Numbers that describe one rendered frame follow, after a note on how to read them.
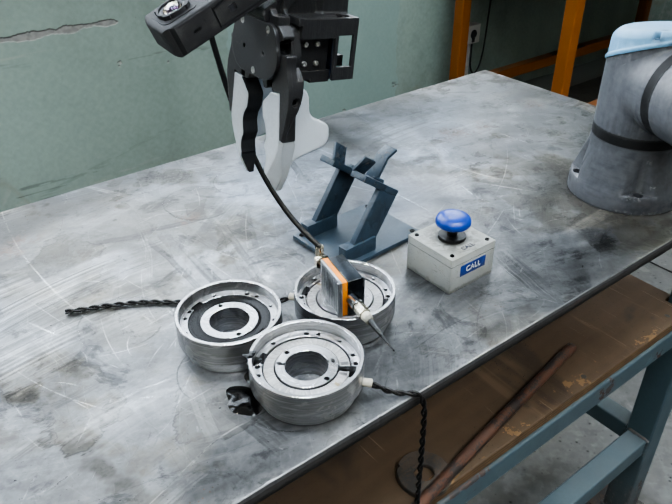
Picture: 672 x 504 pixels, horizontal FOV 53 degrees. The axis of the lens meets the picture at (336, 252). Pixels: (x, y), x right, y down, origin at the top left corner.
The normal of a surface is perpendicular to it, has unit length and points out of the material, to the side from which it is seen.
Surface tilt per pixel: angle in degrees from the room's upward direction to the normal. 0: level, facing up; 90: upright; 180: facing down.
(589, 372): 0
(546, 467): 0
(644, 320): 0
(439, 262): 90
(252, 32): 82
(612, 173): 72
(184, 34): 93
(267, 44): 82
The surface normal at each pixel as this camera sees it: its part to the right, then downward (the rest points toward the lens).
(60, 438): -0.01, -0.84
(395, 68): 0.61, 0.43
